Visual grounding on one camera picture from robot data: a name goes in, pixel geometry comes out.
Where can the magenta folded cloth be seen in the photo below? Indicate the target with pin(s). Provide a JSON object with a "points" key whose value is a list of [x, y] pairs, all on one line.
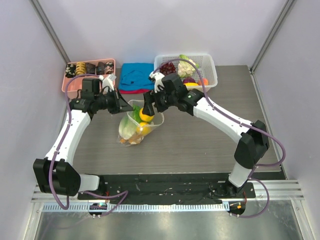
{"points": [[133, 92]]}

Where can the clear zip top bag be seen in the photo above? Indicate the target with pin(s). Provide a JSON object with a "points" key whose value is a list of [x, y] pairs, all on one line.
{"points": [[157, 121]]}

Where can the white slotted cable duct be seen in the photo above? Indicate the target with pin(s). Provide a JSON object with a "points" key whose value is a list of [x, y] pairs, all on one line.
{"points": [[95, 207]]}

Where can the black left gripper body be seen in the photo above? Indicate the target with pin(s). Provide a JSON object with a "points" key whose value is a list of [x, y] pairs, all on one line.
{"points": [[109, 101]]}

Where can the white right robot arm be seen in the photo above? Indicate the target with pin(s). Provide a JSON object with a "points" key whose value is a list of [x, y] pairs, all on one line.
{"points": [[252, 144]]}

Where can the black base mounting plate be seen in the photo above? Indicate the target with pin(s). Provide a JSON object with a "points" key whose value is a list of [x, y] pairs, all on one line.
{"points": [[173, 188]]}

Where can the purple red onion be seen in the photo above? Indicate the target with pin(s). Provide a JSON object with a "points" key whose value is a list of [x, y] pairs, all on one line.
{"points": [[188, 80]]}

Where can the dark brown roll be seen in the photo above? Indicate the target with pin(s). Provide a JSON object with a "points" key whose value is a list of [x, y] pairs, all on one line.
{"points": [[90, 68]]}

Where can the black roll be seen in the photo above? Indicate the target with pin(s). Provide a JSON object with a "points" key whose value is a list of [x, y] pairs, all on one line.
{"points": [[100, 68]]}

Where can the yellow lemon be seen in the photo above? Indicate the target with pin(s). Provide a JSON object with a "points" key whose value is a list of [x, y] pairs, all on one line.
{"points": [[144, 117]]}

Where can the blue folded cloth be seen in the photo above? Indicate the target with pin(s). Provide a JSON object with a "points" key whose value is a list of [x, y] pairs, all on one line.
{"points": [[135, 76]]}

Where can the yellow mango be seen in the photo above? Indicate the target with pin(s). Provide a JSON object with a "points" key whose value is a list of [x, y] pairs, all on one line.
{"points": [[143, 129]]}

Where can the dark floral sushi roll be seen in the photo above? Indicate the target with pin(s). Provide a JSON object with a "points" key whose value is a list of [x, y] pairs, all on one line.
{"points": [[70, 70]]}

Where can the red grape bunch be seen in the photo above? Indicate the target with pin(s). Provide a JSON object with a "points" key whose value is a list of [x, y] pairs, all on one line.
{"points": [[167, 69]]}

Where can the green lettuce leaf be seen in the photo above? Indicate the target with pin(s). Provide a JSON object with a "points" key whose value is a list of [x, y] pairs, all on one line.
{"points": [[129, 123]]}

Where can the yellow striped roll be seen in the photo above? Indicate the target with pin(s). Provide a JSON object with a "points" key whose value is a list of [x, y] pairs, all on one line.
{"points": [[80, 68]]}

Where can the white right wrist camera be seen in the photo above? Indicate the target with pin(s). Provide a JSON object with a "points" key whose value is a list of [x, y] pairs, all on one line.
{"points": [[156, 78]]}

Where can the yellow banana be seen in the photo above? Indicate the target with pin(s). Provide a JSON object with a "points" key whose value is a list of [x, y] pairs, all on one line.
{"points": [[191, 84]]}

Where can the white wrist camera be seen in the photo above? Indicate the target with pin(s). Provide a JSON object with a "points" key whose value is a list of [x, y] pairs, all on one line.
{"points": [[156, 78], [108, 82]]}

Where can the peach fruit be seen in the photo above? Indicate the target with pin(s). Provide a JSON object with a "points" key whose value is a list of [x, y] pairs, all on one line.
{"points": [[203, 82]]}

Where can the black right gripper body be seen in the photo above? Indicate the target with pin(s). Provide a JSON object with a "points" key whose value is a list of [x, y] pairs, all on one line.
{"points": [[152, 100]]}

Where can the pink floral roll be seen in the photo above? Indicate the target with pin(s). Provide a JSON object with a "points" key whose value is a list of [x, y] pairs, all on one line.
{"points": [[109, 67]]}

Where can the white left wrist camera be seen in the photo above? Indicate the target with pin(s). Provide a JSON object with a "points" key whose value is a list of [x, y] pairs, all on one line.
{"points": [[108, 82]]}

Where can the white plastic basket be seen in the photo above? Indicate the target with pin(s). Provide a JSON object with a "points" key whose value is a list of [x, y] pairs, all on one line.
{"points": [[204, 62]]}

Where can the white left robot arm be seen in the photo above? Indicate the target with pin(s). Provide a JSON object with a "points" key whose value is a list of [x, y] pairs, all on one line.
{"points": [[55, 172]]}

